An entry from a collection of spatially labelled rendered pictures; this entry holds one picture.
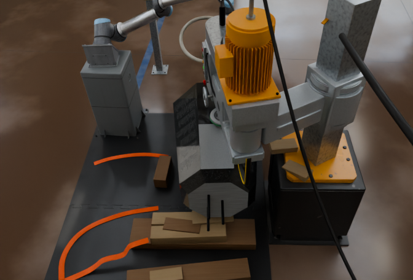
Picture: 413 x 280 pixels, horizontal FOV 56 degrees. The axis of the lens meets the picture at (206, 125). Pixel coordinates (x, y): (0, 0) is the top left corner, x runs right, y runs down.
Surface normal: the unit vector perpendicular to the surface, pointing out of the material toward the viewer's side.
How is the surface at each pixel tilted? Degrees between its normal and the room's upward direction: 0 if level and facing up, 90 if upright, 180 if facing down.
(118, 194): 0
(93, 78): 90
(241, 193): 90
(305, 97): 0
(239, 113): 90
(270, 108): 90
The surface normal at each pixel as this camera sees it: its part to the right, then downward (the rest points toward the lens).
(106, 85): -0.11, 0.70
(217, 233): -0.04, -0.71
